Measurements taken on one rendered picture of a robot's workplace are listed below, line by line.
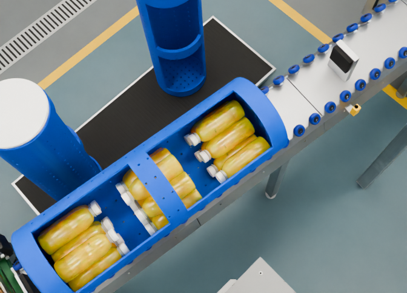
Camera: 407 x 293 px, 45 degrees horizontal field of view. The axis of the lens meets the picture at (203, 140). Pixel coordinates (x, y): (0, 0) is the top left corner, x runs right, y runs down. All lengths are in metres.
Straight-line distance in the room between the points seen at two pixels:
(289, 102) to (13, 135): 1.01
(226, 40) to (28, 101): 1.41
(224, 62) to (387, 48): 1.08
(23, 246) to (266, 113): 0.81
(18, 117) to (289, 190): 1.50
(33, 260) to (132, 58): 1.86
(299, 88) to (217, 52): 1.06
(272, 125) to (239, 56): 1.37
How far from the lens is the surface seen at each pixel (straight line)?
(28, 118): 1.86
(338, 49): 1.85
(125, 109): 2.77
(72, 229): 1.58
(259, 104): 1.53
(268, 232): 2.67
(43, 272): 1.48
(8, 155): 1.91
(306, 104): 1.89
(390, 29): 2.14
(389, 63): 2.00
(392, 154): 2.34
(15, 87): 1.94
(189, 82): 2.79
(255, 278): 1.55
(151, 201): 1.53
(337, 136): 2.89
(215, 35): 2.95
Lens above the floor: 2.61
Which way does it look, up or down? 68 degrees down
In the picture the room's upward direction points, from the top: 6 degrees counter-clockwise
